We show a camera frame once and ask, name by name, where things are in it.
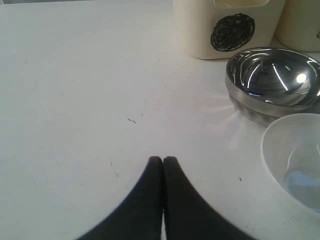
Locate white ceramic bowl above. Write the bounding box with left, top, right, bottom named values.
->
left=260, top=113, right=320, bottom=215

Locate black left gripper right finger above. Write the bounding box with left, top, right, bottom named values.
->
left=163, top=156, right=253, bottom=240

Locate cream bin with triangle mark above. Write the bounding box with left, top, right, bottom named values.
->
left=275, top=0, right=320, bottom=52

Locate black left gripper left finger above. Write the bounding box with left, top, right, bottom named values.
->
left=79, top=156, right=163, bottom=240

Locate cream bin with circle mark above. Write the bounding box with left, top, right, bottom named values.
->
left=172, top=0, right=285, bottom=60

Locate stainless steel bowl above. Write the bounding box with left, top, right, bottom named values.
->
left=225, top=47, right=320, bottom=127

